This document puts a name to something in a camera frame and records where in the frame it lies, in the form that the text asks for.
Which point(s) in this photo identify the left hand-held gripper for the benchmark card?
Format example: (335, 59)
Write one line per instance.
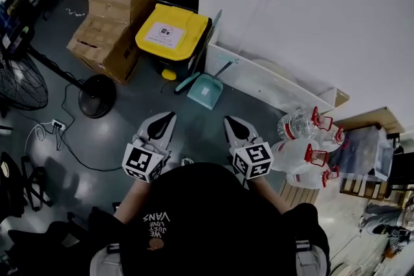
(142, 161)

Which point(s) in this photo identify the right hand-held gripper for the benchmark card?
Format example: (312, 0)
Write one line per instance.
(255, 160)

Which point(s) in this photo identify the person's right forearm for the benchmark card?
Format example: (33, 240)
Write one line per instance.
(270, 194)

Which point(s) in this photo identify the person's left forearm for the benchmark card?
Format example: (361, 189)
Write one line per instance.
(136, 200)

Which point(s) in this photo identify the person's shoe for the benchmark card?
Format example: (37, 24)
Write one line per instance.
(187, 161)

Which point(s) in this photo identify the white basin panel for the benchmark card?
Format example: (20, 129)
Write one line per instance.
(258, 80)

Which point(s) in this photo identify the black standing fan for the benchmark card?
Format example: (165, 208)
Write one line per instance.
(97, 97)

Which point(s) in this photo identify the white power strip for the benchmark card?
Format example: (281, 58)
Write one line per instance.
(59, 125)

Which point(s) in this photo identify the black trash bin yellow lid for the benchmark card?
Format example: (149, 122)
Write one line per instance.
(171, 32)

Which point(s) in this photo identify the large cardboard box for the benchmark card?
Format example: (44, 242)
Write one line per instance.
(103, 45)

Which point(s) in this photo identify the small cardboard piece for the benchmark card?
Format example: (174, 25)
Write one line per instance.
(342, 97)

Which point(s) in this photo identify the large cardboard sheet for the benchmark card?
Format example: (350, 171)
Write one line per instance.
(378, 119)

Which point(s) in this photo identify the white floor scrap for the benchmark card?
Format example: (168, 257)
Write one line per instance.
(76, 12)

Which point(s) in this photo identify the black office chair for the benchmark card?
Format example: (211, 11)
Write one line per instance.
(51, 245)

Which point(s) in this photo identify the pile of mixed clutter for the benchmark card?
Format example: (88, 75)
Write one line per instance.
(388, 226)

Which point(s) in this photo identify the black metal bracket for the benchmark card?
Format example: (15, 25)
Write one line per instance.
(394, 142)

